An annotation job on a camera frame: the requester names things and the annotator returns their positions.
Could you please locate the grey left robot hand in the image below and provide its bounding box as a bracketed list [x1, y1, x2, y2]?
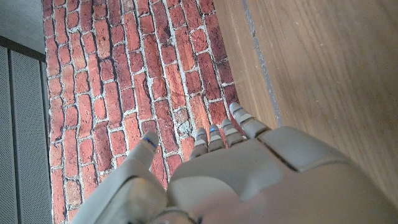
[70, 101, 398, 224]

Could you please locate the red brick printed backdrop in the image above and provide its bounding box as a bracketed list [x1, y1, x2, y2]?
[41, 0, 242, 224]

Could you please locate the grey perforated wall panel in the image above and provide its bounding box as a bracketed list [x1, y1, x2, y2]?
[0, 35, 53, 224]

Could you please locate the grey tape strip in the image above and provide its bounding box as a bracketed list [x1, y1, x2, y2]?
[239, 0, 284, 128]

